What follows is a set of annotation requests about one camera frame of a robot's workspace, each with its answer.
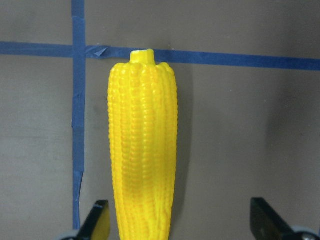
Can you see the yellow plastic corn cob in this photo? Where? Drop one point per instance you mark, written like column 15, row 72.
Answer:
column 142, row 106

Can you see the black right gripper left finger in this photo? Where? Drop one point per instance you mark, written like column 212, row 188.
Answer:
column 97, row 225

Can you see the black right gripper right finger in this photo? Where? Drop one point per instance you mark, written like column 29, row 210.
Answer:
column 266, row 224

